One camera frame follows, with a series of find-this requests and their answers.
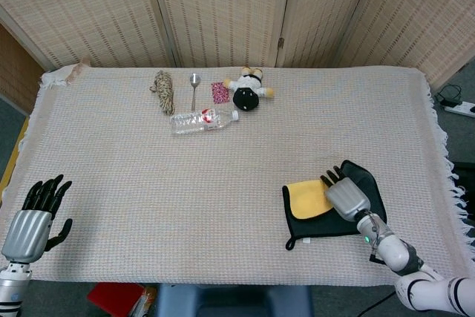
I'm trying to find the green and yellow black-trimmed towel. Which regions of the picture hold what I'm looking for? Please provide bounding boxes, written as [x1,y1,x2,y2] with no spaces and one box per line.
[281,160,388,252]

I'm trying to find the metal spoon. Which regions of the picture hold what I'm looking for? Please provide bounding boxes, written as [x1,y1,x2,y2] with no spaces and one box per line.
[189,73,203,111]

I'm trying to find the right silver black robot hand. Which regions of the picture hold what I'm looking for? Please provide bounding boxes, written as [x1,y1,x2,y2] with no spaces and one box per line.
[319,166,372,223]

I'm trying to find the pink patterned packet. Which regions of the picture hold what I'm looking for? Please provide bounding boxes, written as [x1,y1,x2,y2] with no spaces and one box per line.
[210,81,230,104]

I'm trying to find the clear plastic water bottle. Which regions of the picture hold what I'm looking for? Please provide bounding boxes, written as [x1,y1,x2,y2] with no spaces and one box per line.
[169,107,240,137]

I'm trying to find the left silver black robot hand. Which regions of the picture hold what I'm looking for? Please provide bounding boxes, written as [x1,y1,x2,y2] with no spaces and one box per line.
[1,174,73,263]

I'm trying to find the white power strip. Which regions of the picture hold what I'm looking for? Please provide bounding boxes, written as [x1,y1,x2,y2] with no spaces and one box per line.
[444,100,475,117]

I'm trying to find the bamboo folding screen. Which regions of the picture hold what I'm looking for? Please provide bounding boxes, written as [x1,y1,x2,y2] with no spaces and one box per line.
[0,0,475,91]

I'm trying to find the thin black cable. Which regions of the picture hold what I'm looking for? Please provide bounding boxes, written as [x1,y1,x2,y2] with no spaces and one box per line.
[365,289,398,317]

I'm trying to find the beige tape strip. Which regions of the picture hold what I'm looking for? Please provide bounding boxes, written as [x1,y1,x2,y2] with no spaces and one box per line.
[65,57,91,84]

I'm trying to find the red box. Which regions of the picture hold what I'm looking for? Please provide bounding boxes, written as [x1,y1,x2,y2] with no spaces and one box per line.
[87,281,148,317]

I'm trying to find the beige woven tablecloth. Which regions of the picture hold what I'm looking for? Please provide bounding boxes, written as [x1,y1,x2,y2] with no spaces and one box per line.
[0,64,469,288]

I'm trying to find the black power cable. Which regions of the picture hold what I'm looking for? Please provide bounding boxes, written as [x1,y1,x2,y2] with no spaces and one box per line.
[434,83,463,107]

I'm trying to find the black and white plush toy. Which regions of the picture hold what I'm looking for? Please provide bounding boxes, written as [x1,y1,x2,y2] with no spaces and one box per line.
[223,66,276,112]

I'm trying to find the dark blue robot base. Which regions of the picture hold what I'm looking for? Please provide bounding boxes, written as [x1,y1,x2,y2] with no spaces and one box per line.
[155,283,315,317]

